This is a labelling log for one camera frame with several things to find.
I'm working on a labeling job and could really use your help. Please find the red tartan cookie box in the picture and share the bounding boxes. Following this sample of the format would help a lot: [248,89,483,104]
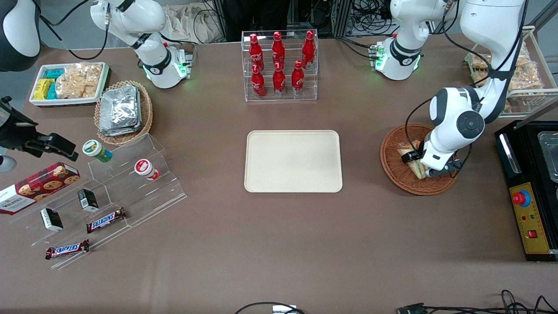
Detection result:
[0,162,82,215]

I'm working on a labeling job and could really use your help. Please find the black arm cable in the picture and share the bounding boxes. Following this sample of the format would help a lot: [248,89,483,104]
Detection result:
[405,96,432,151]
[38,0,110,61]

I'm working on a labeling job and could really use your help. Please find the black tangled cables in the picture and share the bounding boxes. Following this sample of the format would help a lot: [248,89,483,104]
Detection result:
[425,290,558,314]

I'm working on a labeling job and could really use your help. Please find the green lidded snack cup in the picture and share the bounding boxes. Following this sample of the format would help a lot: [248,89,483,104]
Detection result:
[82,140,113,164]

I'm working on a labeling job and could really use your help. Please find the small black box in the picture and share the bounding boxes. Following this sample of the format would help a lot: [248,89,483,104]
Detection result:
[40,208,65,232]
[77,188,100,213]

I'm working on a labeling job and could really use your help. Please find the light wicker basket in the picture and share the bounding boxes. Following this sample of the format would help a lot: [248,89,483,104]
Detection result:
[94,80,154,146]

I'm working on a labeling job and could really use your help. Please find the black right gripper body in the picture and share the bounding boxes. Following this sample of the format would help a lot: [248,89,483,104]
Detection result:
[0,96,40,151]

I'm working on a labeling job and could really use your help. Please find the metal pan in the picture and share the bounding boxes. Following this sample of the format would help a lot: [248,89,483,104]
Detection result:
[537,130,558,183]

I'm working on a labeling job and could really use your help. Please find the clear bag of crackers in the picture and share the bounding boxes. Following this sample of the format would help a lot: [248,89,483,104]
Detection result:
[55,62,104,99]

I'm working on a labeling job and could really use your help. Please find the silver foil packet stack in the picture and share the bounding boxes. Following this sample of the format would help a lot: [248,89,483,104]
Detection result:
[99,85,143,137]

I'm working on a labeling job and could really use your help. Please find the black looped cable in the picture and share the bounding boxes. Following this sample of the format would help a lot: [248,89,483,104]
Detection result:
[233,301,306,314]

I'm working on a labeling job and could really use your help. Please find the brown Snickers bar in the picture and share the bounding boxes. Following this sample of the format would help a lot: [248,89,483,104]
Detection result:
[85,207,127,234]
[44,239,91,261]

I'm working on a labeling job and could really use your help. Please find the clear acrylic stepped display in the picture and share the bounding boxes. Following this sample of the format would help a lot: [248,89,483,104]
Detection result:
[9,133,188,270]

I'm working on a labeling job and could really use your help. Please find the clear acrylic bottle rack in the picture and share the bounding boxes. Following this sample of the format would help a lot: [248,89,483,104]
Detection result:
[241,29,319,103]

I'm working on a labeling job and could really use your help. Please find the triangle sandwich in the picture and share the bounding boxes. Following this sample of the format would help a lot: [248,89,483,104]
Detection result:
[397,140,430,180]

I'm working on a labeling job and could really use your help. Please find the red cola bottle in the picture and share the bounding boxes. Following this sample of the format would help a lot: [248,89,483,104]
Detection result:
[272,62,287,98]
[251,64,267,99]
[291,60,306,96]
[302,30,316,70]
[248,34,265,71]
[271,31,286,67]

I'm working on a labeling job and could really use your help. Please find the red lidded snack cup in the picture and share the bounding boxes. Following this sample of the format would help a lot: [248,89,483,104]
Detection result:
[133,159,161,181]

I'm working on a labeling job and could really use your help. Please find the aluminium frame post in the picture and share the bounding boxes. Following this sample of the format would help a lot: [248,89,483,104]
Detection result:
[330,0,355,38]

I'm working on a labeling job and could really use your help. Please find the beige cloth bag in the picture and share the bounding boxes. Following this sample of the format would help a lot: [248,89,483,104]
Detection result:
[163,3,224,44]

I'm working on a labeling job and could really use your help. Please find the white rectangular snack tray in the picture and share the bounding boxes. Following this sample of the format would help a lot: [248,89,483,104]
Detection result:
[29,62,111,108]

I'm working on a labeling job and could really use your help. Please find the brown wicker basket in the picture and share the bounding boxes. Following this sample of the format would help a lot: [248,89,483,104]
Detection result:
[380,123,460,196]

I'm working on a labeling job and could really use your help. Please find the black control box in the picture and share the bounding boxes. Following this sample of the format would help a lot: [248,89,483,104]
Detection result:
[494,120,558,263]

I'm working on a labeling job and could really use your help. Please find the beige plastic tray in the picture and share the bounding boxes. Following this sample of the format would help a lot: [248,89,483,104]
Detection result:
[244,130,344,193]

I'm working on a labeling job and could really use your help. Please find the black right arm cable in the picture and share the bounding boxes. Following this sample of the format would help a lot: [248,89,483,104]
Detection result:
[38,0,110,61]

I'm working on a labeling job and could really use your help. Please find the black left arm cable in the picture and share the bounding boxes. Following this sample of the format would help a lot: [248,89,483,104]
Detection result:
[405,96,432,151]

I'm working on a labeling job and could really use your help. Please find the yellow snack packet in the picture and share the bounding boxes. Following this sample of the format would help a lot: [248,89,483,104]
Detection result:
[33,78,55,101]

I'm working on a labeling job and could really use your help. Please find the black cable bundle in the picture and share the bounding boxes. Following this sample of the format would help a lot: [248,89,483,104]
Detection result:
[349,0,398,37]

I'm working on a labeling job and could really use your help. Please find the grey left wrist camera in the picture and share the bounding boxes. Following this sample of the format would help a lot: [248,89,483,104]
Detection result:
[425,157,465,179]

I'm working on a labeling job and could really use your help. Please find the white wire rack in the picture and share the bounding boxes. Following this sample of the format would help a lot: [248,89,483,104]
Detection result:
[464,25,558,119]

